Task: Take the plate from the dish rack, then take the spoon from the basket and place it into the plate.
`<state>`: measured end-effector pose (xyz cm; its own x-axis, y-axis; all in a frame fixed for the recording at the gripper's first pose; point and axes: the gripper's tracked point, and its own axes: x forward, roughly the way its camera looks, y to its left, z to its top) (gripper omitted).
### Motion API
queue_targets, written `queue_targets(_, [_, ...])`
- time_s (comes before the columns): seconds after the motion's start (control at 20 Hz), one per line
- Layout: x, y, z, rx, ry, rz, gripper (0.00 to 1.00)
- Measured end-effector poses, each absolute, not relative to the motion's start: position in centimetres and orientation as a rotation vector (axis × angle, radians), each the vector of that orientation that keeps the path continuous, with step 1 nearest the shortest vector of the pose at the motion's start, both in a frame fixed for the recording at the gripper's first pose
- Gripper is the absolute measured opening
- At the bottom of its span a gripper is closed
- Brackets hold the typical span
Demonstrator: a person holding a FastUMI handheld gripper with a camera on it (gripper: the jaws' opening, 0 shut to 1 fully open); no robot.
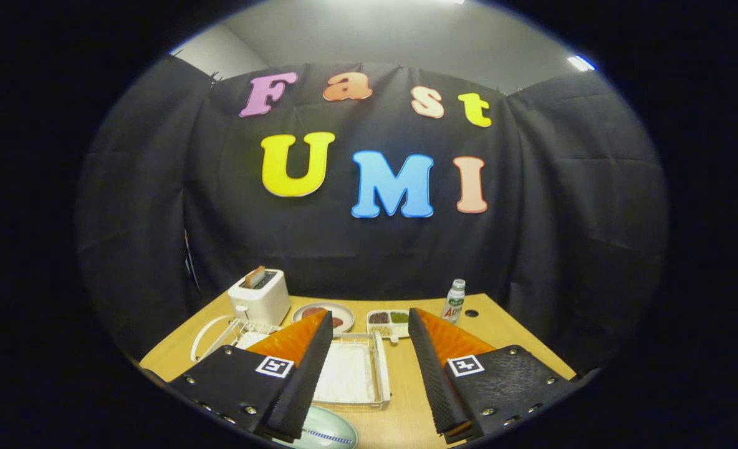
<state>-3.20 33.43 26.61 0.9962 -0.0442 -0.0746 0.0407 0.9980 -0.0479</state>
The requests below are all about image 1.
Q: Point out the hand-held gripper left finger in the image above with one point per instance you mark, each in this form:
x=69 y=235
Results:
x=306 y=374

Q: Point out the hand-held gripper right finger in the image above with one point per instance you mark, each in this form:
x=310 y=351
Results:
x=434 y=380

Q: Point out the pale green plate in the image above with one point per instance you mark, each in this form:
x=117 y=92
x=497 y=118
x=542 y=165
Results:
x=338 y=424

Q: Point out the round white meat dish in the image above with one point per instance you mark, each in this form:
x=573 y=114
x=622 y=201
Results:
x=344 y=312

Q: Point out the white divided bean tray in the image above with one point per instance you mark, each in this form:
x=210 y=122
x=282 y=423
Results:
x=394 y=327

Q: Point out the white green label drink bottle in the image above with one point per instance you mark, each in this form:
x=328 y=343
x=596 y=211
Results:
x=455 y=299

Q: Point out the white toaster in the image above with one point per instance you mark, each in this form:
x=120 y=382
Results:
x=263 y=302

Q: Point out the brown toast slice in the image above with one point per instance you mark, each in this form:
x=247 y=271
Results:
x=255 y=277

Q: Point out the black backdrop cloth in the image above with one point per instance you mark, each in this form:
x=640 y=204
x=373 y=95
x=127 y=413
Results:
x=531 y=218

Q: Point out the ceiling light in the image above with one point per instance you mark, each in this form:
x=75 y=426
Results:
x=581 y=62

